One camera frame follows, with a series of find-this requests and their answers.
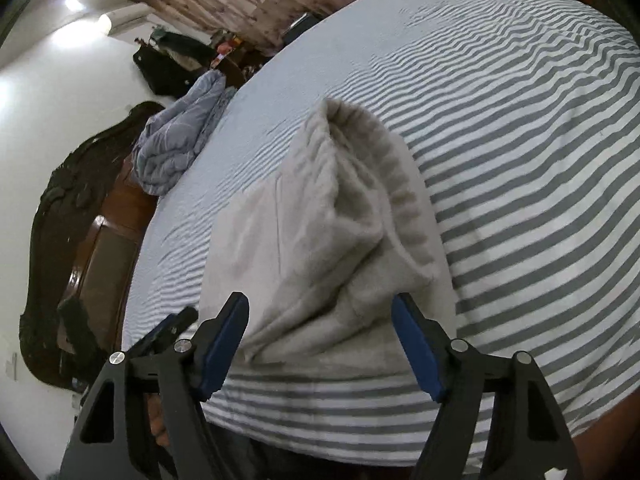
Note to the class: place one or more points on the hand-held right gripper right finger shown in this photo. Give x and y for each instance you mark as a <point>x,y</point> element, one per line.
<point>417,350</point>

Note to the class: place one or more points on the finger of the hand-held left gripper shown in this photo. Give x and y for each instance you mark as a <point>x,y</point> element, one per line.
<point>167,327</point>

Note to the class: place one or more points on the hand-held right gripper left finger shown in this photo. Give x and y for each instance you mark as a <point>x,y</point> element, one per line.
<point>225,345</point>

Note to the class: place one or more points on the person's left hand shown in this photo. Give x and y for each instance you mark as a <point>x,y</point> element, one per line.
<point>159,420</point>

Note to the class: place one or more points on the dark carved wooden headboard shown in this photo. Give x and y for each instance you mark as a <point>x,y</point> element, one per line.
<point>75,210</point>

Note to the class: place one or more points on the grey blue quilt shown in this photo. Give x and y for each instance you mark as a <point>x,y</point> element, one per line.
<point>170,145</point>

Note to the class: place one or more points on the grey white striped bed sheet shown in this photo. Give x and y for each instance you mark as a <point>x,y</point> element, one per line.
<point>500,160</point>

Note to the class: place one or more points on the black bag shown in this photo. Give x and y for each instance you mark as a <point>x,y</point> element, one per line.
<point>160,70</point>

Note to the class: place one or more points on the pile of colourful clutter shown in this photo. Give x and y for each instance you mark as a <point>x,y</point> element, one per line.
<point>230,50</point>

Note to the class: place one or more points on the white air conditioner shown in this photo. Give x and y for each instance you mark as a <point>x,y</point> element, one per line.
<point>127,16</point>

